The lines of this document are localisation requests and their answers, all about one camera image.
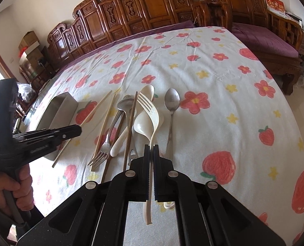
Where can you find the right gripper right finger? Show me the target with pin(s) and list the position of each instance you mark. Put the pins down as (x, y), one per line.
(165, 189)

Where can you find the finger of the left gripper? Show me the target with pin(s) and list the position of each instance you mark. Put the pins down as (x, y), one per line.
(63, 133)

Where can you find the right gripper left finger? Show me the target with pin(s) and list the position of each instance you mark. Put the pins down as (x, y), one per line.
(139, 185)

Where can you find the cream plastic ladle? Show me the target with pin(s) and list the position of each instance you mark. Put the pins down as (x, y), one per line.
(143, 125)

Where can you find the cream plastic fork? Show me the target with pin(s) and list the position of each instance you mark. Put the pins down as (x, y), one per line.
(153, 114)

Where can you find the person's left hand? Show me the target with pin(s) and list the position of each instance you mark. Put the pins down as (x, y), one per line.
(22, 191)

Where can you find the steel rectangular utensil tray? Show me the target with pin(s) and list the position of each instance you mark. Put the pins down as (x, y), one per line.
(57, 115)

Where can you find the steel fork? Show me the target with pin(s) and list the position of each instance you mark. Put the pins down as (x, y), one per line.
(106, 146)

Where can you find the cardboard boxes stack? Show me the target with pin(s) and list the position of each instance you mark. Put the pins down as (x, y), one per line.
(30, 55)

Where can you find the steel spoon on right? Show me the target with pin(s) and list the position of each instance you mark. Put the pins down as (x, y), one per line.
(172, 103)

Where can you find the floral strawberry tablecloth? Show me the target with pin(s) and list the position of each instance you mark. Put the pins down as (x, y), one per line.
(233, 125)

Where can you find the carved wooden bench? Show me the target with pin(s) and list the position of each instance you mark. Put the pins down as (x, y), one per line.
(100, 22)

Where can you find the purple seat cushion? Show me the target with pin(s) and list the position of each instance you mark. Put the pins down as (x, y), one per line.
(261, 39)

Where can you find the carved wooden armchair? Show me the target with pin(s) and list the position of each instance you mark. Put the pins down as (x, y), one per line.
(254, 12)

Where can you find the red calendar card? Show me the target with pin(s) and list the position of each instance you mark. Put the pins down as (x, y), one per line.
(276, 6)

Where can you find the steel spoon with holed handle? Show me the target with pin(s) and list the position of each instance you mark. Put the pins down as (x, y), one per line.
(125, 105)

